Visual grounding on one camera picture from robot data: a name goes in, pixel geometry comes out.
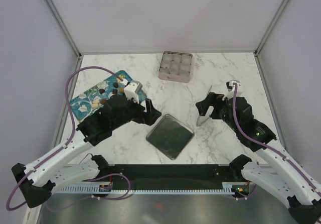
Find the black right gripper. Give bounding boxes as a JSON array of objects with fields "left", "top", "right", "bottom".
[{"left": 195, "top": 91, "right": 240, "bottom": 133}]

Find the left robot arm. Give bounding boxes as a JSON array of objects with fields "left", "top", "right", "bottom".
[{"left": 12, "top": 94, "right": 162, "bottom": 208}]

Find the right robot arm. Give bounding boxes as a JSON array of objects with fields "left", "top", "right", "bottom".
[{"left": 196, "top": 92, "right": 320, "bottom": 223}]

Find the dark teardrop chocolate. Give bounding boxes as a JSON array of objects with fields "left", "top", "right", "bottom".
[{"left": 113, "top": 82, "right": 119, "bottom": 88}]

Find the pink chocolate tin box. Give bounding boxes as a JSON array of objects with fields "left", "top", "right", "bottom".
[{"left": 158, "top": 51, "right": 193, "bottom": 83}]

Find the square tin lid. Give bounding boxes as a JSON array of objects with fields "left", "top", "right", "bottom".
[{"left": 146, "top": 114, "right": 194, "bottom": 160}]

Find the teal floral tray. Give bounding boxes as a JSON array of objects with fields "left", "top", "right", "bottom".
[{"left": 69, "top": 70, "right": 147, "bottom": 122}]

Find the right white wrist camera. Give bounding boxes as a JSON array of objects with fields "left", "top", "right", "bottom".
[{"left": 224, "top": 80, "right": 243, "bottom": 99}]

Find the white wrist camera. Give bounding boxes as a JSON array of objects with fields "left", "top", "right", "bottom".
[
  {"left": 224, "top": 80, "right": 243, "bottom": 99},
  {"left": 124, "top": 80, "right": 142, "bottom": 103}
]

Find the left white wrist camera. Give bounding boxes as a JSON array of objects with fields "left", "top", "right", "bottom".
[{"left": 124, "top": 80, "right": 142, "bottom": 103}]

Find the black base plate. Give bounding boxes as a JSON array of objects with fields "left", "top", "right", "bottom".
[{"left": 97, "top": 164, "right": 246, "bottom": 189}]

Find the slotted cable duct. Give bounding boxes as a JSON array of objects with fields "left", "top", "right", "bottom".
[{"left": 57, "top": 182, "right": 244, "bottom": 195}]

